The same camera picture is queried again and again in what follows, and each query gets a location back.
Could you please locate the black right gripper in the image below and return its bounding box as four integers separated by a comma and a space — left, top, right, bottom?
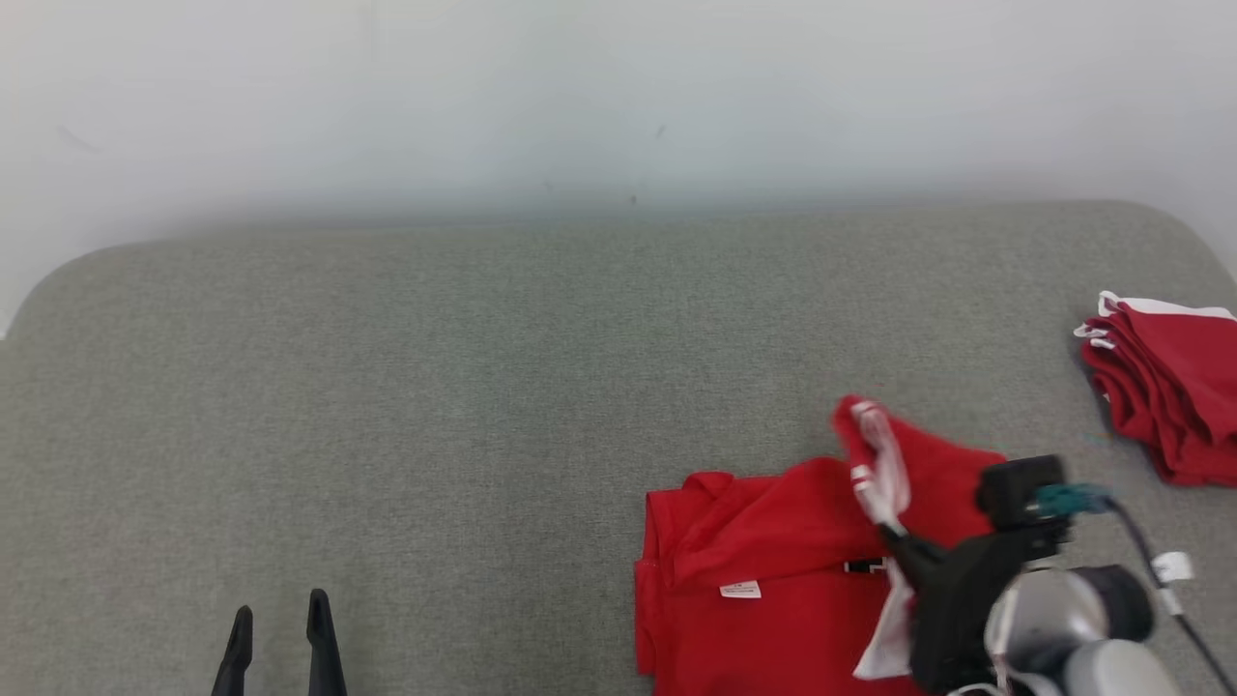
875, 522, 1074, 692

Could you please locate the red white shirt with lettering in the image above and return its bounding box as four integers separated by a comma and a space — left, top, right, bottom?
635, 394, 1011, 696

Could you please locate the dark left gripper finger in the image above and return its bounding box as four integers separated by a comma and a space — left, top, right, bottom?
211, 606, 254, 696
306, 588, 347, 696

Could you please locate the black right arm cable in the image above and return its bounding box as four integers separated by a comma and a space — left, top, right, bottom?
1107, 495, 1237, 692

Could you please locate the red shirts stack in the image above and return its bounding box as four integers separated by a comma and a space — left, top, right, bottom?
1073, 290, 1237, 487

